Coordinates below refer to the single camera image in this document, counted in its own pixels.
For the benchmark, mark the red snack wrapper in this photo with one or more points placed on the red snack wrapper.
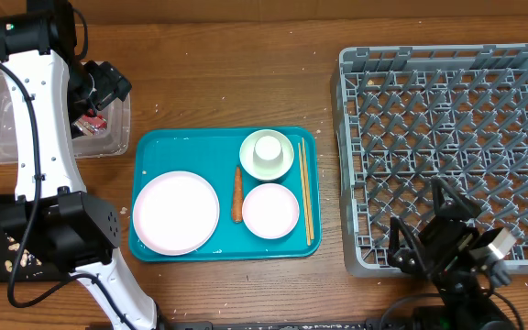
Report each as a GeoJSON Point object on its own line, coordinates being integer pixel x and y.
{"type": "Point", "coordinates": [90, 126]}

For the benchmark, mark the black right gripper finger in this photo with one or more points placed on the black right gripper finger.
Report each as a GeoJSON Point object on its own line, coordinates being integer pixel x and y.
{"type": "Point", "coordinates": [405, 251]}
{"type": "Point", "coordinates": [451, 204]}

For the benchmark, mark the pale green bowl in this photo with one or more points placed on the pale green bowl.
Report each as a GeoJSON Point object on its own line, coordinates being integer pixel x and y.
{"type": "Point", "coordinates": [266, 171]}

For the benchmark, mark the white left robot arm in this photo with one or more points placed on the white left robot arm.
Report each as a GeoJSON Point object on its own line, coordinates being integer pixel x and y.
{"type": "Point", "coordinates": [53, 217]}

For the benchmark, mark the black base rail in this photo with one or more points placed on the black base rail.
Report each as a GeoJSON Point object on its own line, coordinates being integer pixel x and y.
{"type": "Point", "coordinates": [398, 323]}

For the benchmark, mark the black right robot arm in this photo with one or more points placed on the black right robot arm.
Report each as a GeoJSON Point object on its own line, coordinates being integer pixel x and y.
{"type": "Point", "coordinates": [475, 310]}

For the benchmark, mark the teal plastic tray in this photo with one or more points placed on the teal plastic tray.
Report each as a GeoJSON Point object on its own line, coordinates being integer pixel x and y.
{"type": "Point", "coordinates": [213, 153]}

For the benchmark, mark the orange carrot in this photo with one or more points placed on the orange carrot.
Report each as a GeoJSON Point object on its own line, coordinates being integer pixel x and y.
{"type": "Point", "coordinates": [238, 197]}

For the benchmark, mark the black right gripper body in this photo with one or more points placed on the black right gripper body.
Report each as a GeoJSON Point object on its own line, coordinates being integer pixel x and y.
{"type": "Point", "coordinates": [442, 239]}

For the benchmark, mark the clear plastic bin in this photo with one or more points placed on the clear plastic bin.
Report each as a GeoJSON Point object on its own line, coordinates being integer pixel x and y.
{"type": "Point", "coordinates": [112, 142]}

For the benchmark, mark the left wooden chopstick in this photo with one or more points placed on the left wooden chopstick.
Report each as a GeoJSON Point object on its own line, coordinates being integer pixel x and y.
{"type": "Point", "coordinates": [304, 198]}

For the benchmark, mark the brown cardboard backdrop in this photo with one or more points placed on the brown cardboard backdrop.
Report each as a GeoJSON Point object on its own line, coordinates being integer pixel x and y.
{"type": "Point", "coordinates": [124, 12]}

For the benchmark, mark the white upside-down cup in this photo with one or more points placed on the white upside-down cup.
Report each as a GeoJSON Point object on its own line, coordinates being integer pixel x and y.
{"type": "Point", "coordinates": [268, 148]}

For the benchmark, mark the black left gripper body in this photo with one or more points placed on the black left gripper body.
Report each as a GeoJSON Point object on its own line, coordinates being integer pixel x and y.
{"type": "Point", "coordinates": [92, 87]}

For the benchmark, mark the grey plastic dish rack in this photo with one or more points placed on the grey plastic dish rack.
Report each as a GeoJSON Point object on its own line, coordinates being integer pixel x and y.
{"type": "Point", "coordinates": [406, 114]}

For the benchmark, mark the large pink plate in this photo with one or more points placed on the large pink plate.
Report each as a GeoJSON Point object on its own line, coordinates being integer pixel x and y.
{"type": "Point", "coordinates": [176, 213]}

